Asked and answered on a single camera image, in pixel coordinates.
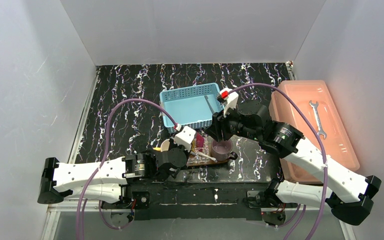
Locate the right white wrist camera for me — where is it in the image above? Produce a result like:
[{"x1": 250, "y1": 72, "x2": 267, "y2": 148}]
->
[{"x1": 217, "y1": 87, "x2": 239, "y2": 118}]

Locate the light blue plastic basket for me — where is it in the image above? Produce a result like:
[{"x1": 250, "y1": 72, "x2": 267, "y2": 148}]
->
[{"x1": 159, "y1": 83, "x2": 223, "y2": 130}]

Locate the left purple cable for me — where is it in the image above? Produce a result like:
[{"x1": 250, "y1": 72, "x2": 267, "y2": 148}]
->
[{"x1": 75, "y1": 98, "x2": 183, "y2": 240}]

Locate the white toothbrush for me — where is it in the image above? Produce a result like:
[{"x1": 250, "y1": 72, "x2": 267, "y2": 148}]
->
[{"x1": 196, "y1": 151, "x2": 218, "y2": 163}]

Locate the grey toothbrush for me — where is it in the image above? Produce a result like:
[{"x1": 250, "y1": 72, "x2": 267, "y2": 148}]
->
[{"x1": 204, "y1": 95, "x2": 215, "y2": 114}]

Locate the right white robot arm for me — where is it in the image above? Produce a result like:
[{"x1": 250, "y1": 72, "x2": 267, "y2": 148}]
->
[{"x1": 205, "y1": 100, "x2": 382, "y2": 226}]

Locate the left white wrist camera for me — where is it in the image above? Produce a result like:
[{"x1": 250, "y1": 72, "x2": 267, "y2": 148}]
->
[{"x1": 174, "y1": 124, "x2": 196, "y2": 152}]

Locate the pink translucent storage box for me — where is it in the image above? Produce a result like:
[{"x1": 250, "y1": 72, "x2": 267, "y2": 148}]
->
[{"x1": 269, "y1": 80, "x2": 360, "y2": 172}]

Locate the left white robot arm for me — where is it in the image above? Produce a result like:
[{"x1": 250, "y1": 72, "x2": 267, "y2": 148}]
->
[{"x1": 37, "y1": 147, "x2": 190, "y2": 205}]

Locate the purple mug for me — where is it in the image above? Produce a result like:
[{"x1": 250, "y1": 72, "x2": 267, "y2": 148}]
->
[{"x1": 210, "y1": 139, "x2": 238, "y2": 162}]

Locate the yellow mug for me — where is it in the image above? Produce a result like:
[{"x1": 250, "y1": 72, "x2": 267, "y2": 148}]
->
[{"x1": 153, "y1": 138, "x2": 175, "y2": 152}]

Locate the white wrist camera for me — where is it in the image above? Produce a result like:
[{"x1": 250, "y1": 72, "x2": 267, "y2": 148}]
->
[
  {"x1": 174, "y1": 124, "x2": 196, "y2": 152},
  {"x1": 217, "y1": 87, "x2": 239, "y2": 118}
]

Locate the clear textured acrylic holder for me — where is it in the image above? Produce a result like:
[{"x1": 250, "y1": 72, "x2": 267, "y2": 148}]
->
[{"x1": 187, "y1": 133, "x2": 210, "y2": 167}]

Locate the pink toothpaste tube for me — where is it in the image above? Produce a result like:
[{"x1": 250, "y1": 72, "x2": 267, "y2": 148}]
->
[{"x1": 193, "y1": 133, "x2": 205, "y2": 152}]

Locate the silver open-end wrench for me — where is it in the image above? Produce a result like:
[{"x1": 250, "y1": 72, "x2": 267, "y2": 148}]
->
[{"x1": 309, "y1": 100, "x2": 327, "y2": 139}]

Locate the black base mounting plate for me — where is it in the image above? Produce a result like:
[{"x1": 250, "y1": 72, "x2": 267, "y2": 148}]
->
[{"x1": 99, "y1": 181, "x2": 298, "y2": 222}]

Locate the oval wooden tray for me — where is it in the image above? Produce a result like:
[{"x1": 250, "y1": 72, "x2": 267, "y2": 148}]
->
[{"x1": 186, "y1": 152, "x2": 230, "y2": 167}]

